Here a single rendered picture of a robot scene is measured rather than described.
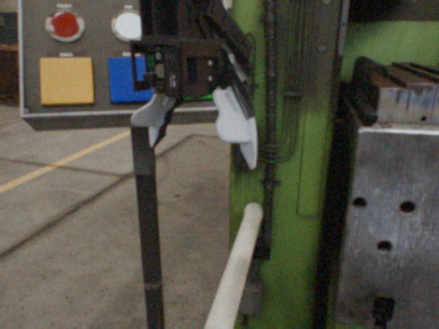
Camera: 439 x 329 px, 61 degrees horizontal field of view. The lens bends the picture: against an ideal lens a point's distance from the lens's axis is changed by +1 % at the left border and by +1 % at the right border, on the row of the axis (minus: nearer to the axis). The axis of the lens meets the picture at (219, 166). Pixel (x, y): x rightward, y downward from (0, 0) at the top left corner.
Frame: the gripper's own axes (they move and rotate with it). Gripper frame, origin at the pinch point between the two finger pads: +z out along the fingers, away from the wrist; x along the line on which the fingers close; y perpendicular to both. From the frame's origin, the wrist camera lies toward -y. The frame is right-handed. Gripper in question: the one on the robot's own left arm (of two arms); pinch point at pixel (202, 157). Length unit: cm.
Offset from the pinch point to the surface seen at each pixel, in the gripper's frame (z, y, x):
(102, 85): -6.5, -4.3, -22.6
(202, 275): 94, -82, -62
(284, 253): 43, -49, -8
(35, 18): -16.5, -1.5, -33.3
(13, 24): -28, -433, -830
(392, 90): -4.0, -42.0, 13.6
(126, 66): -9.4, -7.8, -20.5
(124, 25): -15.4, -10.5, -23.1
